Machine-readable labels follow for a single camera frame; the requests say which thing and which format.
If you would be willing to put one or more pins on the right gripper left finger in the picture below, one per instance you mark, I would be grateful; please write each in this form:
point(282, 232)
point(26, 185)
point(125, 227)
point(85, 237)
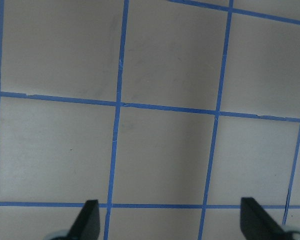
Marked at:
point(87, 224)

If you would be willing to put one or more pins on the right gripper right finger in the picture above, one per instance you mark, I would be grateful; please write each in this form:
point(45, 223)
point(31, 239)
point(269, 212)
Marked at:
point(257, 224)

